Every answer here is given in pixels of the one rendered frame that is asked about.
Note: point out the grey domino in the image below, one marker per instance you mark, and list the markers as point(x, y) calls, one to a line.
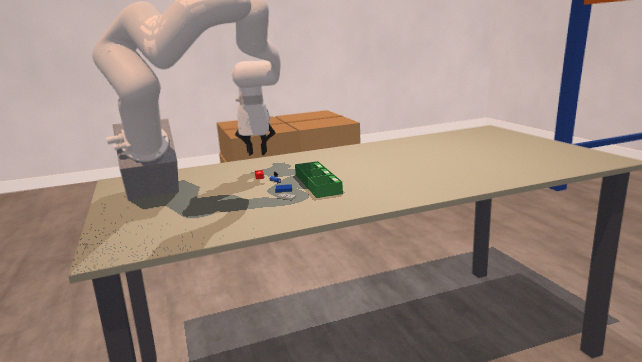
point(287, 196)

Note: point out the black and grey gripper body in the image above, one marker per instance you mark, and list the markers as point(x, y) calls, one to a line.
point(252, 121)

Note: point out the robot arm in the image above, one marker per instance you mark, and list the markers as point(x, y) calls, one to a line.
point(163, 39)

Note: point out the blue flat block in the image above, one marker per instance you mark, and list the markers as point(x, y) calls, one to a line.
point(283, 188)

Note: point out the green three-compartment bin rack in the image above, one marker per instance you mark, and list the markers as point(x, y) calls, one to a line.
point(318, 179)

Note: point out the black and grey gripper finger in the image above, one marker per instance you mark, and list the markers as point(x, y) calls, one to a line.
point(265, 139)
point(247, 141)

